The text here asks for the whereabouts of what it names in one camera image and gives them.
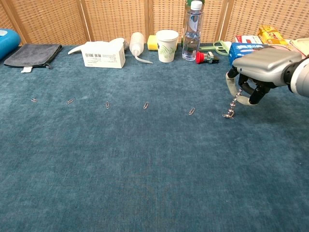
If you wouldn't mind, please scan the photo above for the dark grey cloth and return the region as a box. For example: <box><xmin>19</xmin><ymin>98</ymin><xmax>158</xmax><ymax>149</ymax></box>
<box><xmin>3</xmin><ymin>43</ymin><xmax>63</xmax><ymax>73</ymax></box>

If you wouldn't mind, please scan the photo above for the red white blue box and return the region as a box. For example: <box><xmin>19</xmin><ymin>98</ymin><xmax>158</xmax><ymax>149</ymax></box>
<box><xmin>234</xmin><ymin>35</ymin><xmax>264</xmax><ymax>44</ymax></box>

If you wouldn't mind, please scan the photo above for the wicker folding screen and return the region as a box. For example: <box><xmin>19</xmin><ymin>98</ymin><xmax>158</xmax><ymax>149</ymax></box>
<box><xmin>0</xmin><ymin>0</ymin><xmax>309</xmax><ymax>46</ymax></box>

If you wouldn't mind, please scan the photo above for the clear water bottle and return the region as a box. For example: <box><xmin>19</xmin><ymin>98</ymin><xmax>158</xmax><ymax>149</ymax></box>
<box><xmin>182</xmin><ymin>0</ymin><xmax>205</xmax><ymax>61</ymax></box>

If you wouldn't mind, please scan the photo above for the blue Oreo cookie box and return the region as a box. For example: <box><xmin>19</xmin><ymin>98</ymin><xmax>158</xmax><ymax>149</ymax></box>
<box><xmin>228</xmin><ymin>42</ymin><xmax>273</xmax><ymax>64</ymax></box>

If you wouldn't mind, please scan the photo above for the white paper cup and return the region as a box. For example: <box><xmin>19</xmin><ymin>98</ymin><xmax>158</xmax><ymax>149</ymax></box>
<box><xmin>155</xmin><ymin>29</ymin><xmax>180</xmax><ymax>63</ymax></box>

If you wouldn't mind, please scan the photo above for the light green hand brush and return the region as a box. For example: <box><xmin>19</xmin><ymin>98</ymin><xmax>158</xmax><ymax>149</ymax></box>
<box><xmin>198</xmin><ymin>40</ymin><xmax>233</xmax><ymax>57</ymax></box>

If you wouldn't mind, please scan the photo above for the blue detergent bottle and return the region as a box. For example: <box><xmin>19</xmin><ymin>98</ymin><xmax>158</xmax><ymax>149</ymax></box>
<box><xmin>0</xmin><ymin>28</ymin><xmax>22</xmax><ymax>61</ymax></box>

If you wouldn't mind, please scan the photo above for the white cardboard box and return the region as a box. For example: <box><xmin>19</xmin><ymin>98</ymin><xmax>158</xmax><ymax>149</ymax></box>
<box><xmin>81</xmin><ymin>41</ymin><xmax>126</xmax><ymax>69</ymax></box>

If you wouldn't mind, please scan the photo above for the red emergency push button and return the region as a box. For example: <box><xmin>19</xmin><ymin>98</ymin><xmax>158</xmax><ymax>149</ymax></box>
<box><xmin>195</xmin><ymin>51</ymin><xmax>220</xmax><ymax>65</ymax></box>

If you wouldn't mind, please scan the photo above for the beige lidded food container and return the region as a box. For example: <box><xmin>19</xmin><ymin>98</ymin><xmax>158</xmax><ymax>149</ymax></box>
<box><xmin>289</xmin><ymin>38</ymin><xmax>309</xmax><ymax>58</ymax></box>

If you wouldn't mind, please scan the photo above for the blue carpet table cover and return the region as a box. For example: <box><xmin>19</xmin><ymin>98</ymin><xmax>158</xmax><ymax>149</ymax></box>
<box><xmin>0</xmin><ymin>43</ymin><xmax>309</xmax><ymax>232</ymax></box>

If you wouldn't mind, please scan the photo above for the clear squeeze wash bottle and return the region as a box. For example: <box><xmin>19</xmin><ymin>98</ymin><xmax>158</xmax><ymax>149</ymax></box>
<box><xmin>129</xmin><ymin>32</ymin><xmax>154</xmax><ymax>64</ymax></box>

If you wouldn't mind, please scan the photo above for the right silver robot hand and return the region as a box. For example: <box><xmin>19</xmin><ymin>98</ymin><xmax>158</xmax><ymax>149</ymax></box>
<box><xmin>225</xmin><ymin>47</ymin><xmax>304</xmax><ymax>106</ymax></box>

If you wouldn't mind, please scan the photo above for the white handled round brush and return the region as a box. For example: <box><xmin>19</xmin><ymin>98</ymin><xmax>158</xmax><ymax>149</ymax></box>
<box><xmin>68</xmin><ymin>37</ymin><xmax>128</xmax><ymax>55</ymax></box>

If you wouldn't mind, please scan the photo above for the silver magnetic bead stick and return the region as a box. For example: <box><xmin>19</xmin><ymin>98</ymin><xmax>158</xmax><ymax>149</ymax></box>
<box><xmin>226</xmin><ymin>88</ymin><xmax>243</xmax><ymax>118</ymax></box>

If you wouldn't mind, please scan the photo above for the yellow sponge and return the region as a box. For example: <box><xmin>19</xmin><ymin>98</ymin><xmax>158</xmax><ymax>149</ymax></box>
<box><xmin>147</xmin><ymin>35</ymin><xmax>184</xmax><ymax>51</ymax></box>

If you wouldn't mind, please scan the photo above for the yellow snack box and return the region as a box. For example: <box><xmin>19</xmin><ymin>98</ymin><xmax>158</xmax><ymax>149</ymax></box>
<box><xmin>257</xmin><ymin>25</ymin><xmax>289</xmax><ymax>46</ymax></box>

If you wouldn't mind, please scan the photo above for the green tea bottle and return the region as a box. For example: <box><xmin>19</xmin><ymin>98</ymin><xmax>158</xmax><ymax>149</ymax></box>
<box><xmin>184</xmin><ymin>0</ymin><xmax>206</xmax><ymax>10</ymax></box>

